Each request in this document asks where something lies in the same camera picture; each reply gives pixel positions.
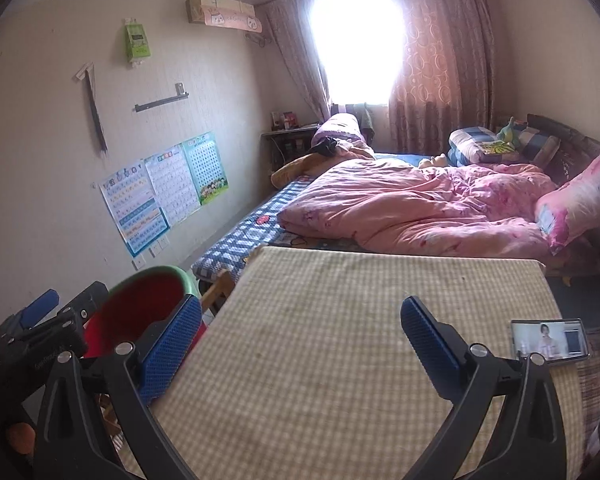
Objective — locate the bright window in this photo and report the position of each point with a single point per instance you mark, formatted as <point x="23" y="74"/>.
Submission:
<point x="355" y="40"/>

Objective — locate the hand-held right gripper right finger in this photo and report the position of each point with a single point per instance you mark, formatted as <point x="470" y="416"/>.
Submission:
<point x="430" y="347"/>

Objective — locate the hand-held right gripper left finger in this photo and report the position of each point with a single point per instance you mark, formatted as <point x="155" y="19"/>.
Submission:
<point x="172" y="345"/>

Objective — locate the yellow checked tablecloth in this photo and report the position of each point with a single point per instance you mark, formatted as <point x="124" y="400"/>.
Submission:
<point x="330" y="350"/>

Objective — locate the grey checked pillow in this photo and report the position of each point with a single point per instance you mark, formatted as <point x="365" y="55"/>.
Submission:
<point x="537" y="147"/>

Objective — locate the black garment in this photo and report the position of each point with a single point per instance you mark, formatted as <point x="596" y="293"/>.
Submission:
<point x="325" y="147"/>

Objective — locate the pink quilt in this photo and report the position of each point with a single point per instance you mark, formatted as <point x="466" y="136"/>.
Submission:
<point x="405" y="210"/>

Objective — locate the brown blanket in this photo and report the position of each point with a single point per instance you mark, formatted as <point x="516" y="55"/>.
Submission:
<point x="295" y="170"/>

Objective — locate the green wall pouch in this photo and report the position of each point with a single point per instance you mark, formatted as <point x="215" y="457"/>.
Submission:
<point x="137" y="42"/>

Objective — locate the red bin with green rim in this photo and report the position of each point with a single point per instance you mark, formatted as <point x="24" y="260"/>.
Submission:
<point x="135" y="300"/>

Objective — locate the pink floral pillow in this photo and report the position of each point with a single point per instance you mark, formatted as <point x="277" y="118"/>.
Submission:
<point x="580" y="200"/>

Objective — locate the blue checked pillow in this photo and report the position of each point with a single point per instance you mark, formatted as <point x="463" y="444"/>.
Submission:
<point x="470" y="145"/>

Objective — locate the blue checked bed sheet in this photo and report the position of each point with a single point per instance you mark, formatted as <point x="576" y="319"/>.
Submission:
<point x="245" y="237"/>

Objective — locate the green plush toy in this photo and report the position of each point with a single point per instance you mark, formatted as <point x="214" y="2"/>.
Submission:
<point x="511" y="132"/>

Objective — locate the smartphone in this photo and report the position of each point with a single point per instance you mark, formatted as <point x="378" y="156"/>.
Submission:
<point x="547" y="340"/>

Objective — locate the small red box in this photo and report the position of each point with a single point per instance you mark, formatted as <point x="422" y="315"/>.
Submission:
<point x="290" y="120"/>

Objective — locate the plaid cloth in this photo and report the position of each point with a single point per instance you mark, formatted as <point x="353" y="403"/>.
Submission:
<point x="592" y="395"/>

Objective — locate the dark side table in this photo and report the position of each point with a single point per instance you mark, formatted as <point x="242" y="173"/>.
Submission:
<point x="287" y="135"/>

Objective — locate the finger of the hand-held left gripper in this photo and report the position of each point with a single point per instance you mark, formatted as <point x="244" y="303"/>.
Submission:
<point x="87" y="300"/>
<point x="40" y="307"/>

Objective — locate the green chart wall poster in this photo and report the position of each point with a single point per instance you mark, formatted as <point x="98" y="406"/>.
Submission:
<point x="205" y="167"/>

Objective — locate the dark wooden headboard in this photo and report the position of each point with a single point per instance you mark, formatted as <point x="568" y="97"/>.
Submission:
<point x="575" y="150"/>

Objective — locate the covered wall air conditioner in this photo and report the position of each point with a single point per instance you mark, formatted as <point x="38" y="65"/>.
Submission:
<point x="225" y="12"/>

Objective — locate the brown patterned curtain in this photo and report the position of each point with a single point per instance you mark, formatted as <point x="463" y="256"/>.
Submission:
<point x="442" y="60"/>

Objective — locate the white wall socket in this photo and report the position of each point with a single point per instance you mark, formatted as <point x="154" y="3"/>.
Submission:
<point x="164" y="243"/>
<point x="139" y="263"/>
<point x="155" y="250"/>

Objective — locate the white plush toy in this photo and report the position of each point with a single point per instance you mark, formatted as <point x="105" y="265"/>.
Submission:
<point x="434" y="161"/>

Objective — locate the purple folded quilt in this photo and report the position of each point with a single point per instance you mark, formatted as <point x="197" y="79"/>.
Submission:
<point x="342" y="130"/>

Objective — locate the pale patterned curtain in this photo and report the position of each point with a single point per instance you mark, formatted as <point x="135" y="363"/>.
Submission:
<point x="295" y="45"/>

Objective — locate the black wall rail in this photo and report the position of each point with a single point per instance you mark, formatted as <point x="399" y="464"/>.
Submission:
<point x="160" y="101"/>

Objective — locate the person's left hand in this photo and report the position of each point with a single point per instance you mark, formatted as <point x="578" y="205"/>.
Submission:
<point x="21" y="438"/>

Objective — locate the blue bordered wall poster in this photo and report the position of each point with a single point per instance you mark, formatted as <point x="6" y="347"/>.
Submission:
<point x="132" y="207"/>

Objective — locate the wooden chair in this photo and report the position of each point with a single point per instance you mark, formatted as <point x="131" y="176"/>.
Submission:
<point x="217" y="290"/>

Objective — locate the white chart wall poster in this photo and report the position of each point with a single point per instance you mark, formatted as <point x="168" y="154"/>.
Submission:
<point x="172" y="185"/>

